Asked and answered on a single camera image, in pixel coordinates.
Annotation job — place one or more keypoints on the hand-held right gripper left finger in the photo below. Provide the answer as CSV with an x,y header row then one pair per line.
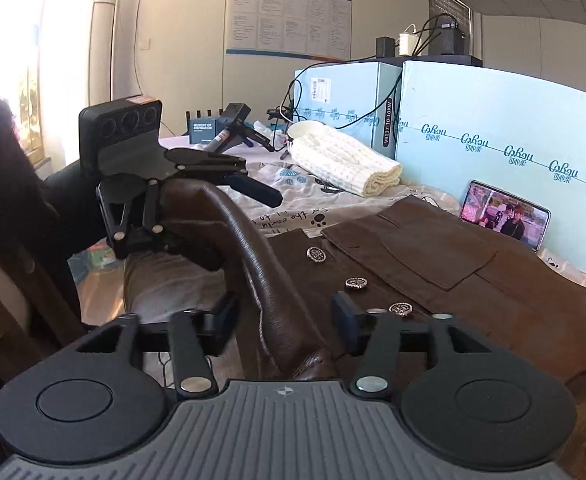
x,y
227,320

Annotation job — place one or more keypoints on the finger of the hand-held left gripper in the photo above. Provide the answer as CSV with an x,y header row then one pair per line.
x,y
133,220
253,189

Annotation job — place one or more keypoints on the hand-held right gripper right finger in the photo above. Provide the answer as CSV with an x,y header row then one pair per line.
x,y
344,319

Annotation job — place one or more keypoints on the brown jacket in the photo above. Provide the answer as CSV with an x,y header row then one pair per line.
x,y
423,260

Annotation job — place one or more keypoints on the black handheld device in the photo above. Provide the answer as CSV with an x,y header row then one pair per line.
x,y
238,127

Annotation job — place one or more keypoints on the black router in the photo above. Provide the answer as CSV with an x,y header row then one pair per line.
x,y
190,120

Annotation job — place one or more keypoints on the white bowl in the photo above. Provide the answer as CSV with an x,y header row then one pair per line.
x,y
300,130

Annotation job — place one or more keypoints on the dark blue small box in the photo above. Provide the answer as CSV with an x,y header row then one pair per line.
x,y
202,131

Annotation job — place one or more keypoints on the black clip stand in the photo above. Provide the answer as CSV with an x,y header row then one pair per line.
x,y
278,115

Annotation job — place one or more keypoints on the folded cream knit sweater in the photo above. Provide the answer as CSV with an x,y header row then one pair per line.
x,y
343,160

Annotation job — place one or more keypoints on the white standing air conditioner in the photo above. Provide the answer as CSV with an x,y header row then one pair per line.
x,y
105,35

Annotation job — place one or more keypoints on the small light blue carton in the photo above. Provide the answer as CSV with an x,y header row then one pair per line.
x,y
353,90

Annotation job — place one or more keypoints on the smartphone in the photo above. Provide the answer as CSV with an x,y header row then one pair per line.
x,y
503,216

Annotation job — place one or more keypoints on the small black power adapter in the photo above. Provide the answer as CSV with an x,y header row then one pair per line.
x,y
386,46

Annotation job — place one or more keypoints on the white power strip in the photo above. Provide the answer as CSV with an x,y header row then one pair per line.
x,y
406,44

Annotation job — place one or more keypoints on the flat black box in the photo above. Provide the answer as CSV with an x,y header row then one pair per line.
x,y
448,60

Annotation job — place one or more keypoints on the large black power adapter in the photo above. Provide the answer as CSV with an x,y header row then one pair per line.
x,y
453,40

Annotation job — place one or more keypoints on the large light blue carton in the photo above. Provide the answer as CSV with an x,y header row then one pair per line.
x,y
498,110

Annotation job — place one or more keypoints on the white wall switch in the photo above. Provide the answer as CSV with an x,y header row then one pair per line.
x,y
146,44

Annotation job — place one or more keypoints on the wall poster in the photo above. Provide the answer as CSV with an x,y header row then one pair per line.
x,y
288,15

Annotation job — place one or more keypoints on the wall vent grille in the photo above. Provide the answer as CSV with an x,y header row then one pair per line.
x,y
448,2

